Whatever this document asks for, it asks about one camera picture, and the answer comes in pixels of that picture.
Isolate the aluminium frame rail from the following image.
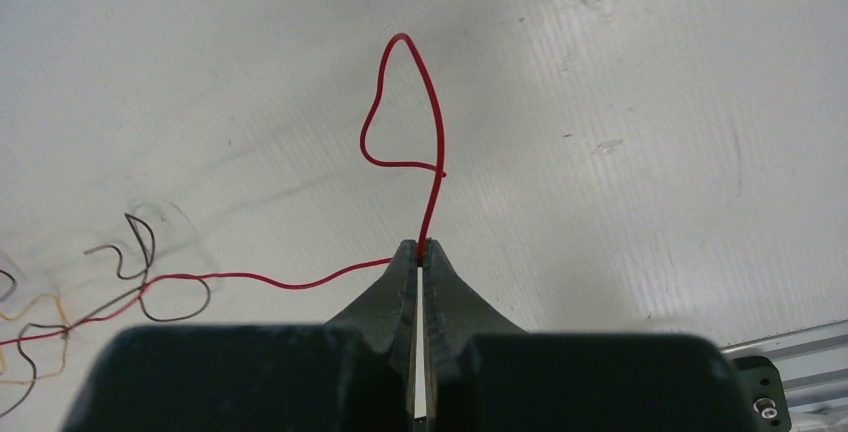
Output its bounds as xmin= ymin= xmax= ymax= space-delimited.
xmin=722 ymin=320 xmax=847 ymax=431

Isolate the red orange wire bundle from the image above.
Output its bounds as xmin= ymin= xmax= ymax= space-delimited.
xmin=0 ymin=213 xmax=212 ymax=419

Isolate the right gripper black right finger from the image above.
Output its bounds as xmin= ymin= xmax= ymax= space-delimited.
xmin=421 ymin=239 xmax=526 ymax=431

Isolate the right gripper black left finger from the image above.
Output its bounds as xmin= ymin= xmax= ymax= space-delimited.
xmin=326 ymin=240 xmax=418 ymax=431

